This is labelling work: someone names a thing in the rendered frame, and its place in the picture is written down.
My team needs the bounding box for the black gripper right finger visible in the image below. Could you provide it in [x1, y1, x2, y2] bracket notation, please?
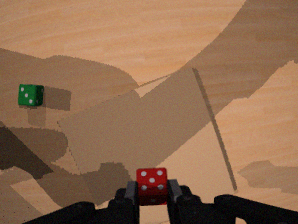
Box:
[167, 179, 298, 224]

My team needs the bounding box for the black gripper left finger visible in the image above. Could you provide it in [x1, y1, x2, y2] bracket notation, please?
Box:
[22, 181, 140, 224]

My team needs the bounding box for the green die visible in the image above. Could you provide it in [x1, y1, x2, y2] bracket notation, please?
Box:
[18, 84, 44, 107]

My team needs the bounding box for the red die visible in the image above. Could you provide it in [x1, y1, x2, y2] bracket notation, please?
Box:
[137, 168, 168, 206]

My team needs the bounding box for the tan flat mat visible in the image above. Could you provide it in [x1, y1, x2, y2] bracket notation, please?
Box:
[58, 67, 234, 209]

